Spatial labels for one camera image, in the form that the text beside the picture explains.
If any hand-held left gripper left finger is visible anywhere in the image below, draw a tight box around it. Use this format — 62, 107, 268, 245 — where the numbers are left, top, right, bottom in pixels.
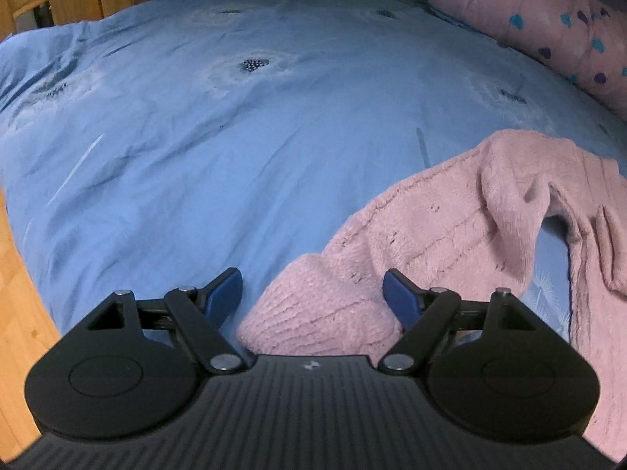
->
85, 268, 246, 373

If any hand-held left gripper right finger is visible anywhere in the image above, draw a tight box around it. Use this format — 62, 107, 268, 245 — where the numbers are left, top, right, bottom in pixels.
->
381, 268, 540, 373

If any pink knitted sweater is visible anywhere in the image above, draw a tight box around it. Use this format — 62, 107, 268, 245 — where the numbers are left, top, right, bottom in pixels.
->
237, 130, 627, 462

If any blue dandelion print duvet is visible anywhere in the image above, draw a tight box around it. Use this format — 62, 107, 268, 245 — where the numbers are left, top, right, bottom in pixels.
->
0, 0, 627, 356

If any pink heart-patterned pillow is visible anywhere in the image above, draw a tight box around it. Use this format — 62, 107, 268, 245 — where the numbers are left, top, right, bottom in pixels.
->
426, 0, 627, 121

